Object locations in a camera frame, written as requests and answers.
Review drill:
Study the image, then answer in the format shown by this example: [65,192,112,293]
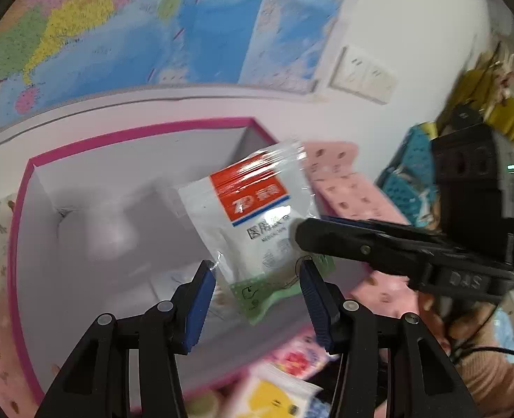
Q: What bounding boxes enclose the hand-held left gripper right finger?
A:
[298,259,480,418]

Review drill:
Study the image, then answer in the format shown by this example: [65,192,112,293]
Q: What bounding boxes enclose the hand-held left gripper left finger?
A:
[35,260,218,418]

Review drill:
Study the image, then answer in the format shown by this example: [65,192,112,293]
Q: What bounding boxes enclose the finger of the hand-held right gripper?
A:
[320,215,453,249]
[295,218,436,290]

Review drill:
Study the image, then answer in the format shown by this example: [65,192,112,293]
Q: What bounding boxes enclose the white mask packet red label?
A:
[178,139,336,325]

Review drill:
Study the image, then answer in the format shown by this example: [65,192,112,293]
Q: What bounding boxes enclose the pink-edged white cardboard box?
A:
[8,117,373,403]

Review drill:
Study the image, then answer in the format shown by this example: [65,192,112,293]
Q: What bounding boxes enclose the person's right forearm pink sleeve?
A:
[451,322,514,418]

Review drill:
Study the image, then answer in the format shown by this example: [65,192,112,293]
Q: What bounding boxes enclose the person's right hand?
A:
[417,289,499,353]

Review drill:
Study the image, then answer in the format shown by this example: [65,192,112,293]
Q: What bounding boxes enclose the pink flower print packet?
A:
[261,331,333,380]

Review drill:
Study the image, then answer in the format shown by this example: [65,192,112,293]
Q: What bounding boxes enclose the pink printed blanket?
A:
[0,139,421,418]

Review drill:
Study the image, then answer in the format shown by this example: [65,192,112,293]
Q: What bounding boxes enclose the teal patterned bag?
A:
[376,124,441,229]

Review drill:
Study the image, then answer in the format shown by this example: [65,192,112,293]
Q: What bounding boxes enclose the yellow hanging cloth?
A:
[446,41,514,144]

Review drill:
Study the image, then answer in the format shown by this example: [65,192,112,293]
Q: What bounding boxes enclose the pale green object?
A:
[186,389,224,418]

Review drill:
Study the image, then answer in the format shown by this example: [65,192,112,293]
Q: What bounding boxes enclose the yellow and white packet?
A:
[226,361,324,418]

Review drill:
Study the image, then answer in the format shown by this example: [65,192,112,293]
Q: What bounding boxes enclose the white wall socket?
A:
[361,63,398,105]
[330,46,372,93]

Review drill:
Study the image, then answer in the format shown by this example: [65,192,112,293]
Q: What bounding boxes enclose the black cable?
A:
[452,343,514,365]

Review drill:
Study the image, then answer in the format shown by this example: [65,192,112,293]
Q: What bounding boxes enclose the colourful wall map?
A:
[0,0,358,131]

